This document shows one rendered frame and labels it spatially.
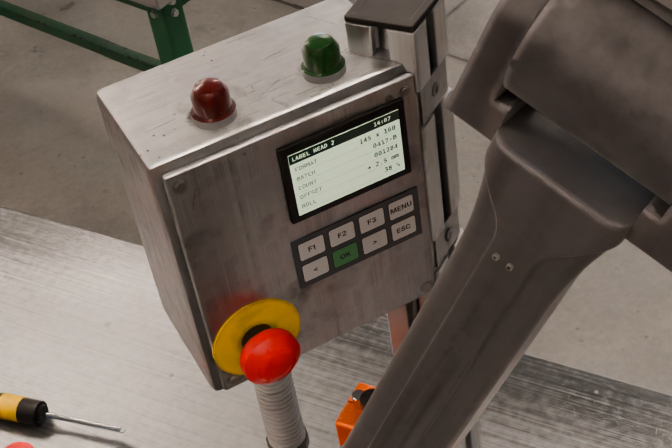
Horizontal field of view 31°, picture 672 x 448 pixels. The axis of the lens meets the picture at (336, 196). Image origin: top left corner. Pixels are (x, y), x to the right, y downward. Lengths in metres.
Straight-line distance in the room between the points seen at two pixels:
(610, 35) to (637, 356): 2.08
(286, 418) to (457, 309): 0.46
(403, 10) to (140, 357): 0.84
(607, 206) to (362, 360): 0.95
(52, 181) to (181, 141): 2.50
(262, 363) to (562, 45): 0.36
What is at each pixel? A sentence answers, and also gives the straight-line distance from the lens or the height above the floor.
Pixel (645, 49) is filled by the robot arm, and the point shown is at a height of 1.63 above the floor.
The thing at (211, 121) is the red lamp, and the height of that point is 1.48.
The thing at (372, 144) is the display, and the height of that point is 1.44.
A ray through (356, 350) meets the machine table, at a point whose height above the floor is 0.83.
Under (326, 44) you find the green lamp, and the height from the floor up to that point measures 1.50.
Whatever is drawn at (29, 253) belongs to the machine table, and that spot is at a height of 0.83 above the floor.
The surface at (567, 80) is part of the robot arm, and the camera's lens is 0.43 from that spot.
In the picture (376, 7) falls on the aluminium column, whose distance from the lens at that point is 0.71.
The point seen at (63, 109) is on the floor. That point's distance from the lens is 3.41.
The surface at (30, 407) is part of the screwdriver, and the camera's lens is 1.42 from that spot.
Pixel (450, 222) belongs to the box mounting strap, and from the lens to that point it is 0.81.
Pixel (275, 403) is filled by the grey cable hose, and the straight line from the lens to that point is 0.95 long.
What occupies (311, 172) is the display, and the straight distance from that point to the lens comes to 0.69.
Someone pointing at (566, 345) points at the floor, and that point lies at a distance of 2.51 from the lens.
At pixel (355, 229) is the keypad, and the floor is 1.38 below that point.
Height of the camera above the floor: 1.87
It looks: 40 degrees down
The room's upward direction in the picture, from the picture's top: 10 degrees counter-clockwise
